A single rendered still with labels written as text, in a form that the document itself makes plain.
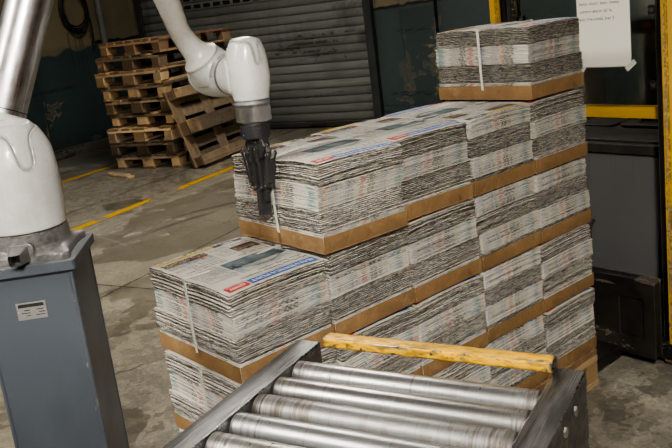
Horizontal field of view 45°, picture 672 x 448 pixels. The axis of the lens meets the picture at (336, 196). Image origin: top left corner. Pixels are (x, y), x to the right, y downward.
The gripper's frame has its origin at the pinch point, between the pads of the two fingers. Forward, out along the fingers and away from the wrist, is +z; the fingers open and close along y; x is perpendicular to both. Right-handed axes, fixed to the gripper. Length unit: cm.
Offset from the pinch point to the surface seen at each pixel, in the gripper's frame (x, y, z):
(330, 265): -4.4, -18.5, 15.4
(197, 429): 60, -61, 17
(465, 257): -55, -18, 27
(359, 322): -12.0, -18.5, 32.8
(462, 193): -55, -19, 8
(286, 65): -487, 618, 6
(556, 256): -99, -19, 39
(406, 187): -34.0, -17.6, 2.0
